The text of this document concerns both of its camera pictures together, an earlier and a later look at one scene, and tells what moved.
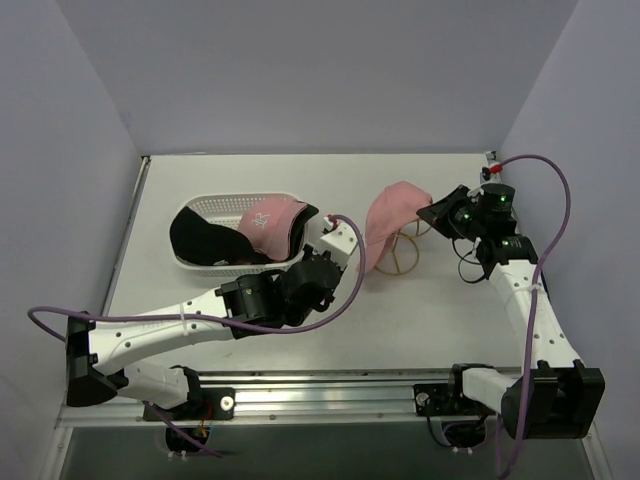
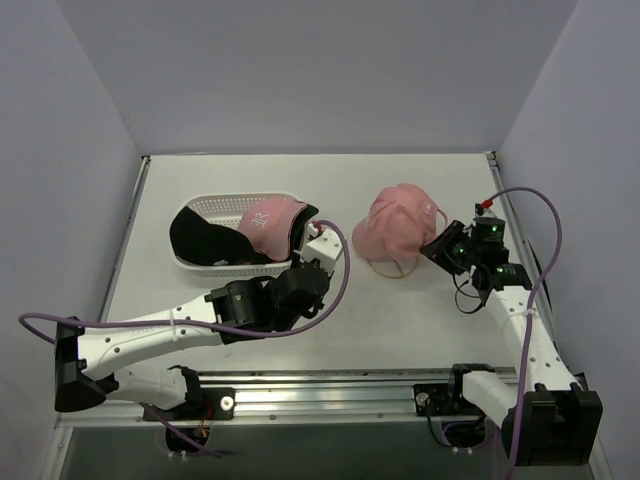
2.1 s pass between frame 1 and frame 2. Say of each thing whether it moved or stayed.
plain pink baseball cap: moved
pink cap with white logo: stayed
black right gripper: moved
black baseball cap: stayed
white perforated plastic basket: stayed
